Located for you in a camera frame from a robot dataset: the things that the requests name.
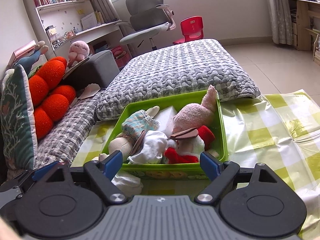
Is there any green plastic storage bin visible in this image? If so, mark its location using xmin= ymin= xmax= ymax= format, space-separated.
xmin=103 ymin=87 xmax=228 ymax=180

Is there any white cotton glove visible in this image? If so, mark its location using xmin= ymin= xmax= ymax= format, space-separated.
xmin=128 ymin=131 xmax=168 ymax=165
xmin=111 ymin=171 xmax=143 ymax=197

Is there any Santa Claus plush toy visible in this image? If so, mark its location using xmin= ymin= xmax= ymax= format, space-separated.
xmin=164 ymin=125 xmax=215 ymax=164

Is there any beige doll with blue dress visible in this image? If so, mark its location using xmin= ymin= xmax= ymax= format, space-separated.
xmin=107 ymin=106 xmax=159 ymax=161

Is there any pink plush bunny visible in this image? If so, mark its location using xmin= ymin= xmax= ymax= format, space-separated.
xmin=172 ymin=85 xmax=217 ymax=133

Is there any white sponge block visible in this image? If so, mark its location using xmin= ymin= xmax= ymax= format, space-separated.
xmin=155 ymin=106 xmax=177 ymax=137

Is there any brown hair clip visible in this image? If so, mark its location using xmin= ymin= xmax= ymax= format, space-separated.
xmin=170 ymin=127 xmax=199 ymax=141
xmin=129 ymin=130 xmax=146 ymax=156

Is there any grey quilted sofa cover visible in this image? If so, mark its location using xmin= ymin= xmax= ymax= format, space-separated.
xmin=6 ymin=89 xmax=104 ymax=180

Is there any dark green patterned pillow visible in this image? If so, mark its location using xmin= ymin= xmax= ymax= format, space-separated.
xmin=1 ymin=65 xmax=37 ymax=170

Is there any green checkered plastic tablecloth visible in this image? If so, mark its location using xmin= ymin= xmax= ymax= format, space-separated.
xmin=71 ymin=89 xmax=320 ymax=240

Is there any white paper fan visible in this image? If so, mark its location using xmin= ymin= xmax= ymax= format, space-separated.
xmin=78 ymin=83 xmax=100 ymax=100

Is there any grey sofa armrest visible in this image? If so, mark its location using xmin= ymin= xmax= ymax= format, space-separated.
xmin=61 ymin=50 xmax=120 ymax=91

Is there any grey quilted ottoman cushion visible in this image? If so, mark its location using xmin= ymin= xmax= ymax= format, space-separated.
xmin=96 ymin=39 xmax=261 ymax=121

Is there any pink round plush toy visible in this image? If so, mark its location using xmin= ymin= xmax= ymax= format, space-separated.
xmin=67 ymin=41 xmax=90 ymax=67

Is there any blue grey plush toy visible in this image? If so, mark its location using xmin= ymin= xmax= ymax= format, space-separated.
xmin=13 ymin=41 xmax=48 ymax=74

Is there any red plastic kids chair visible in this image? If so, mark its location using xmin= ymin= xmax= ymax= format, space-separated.
xmin=172 ymin=16 xmax=204 ymax=45

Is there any grey office chair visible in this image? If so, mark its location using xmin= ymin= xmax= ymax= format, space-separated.
xmin=120 ymin=0 xmax=176 ymax=50

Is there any grey floral curtain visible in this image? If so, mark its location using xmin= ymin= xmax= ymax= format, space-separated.
xmin=267 ymin=0 xmax=293 ymax=46

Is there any wooden bookshelf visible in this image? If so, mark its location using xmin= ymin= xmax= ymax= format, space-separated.
xmin=289 ymin=0 xmax=319 ymax=64

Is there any white wall shelf desk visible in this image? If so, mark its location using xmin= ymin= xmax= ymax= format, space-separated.
xmin=23 ymin=0 xmax=126 ymax=59

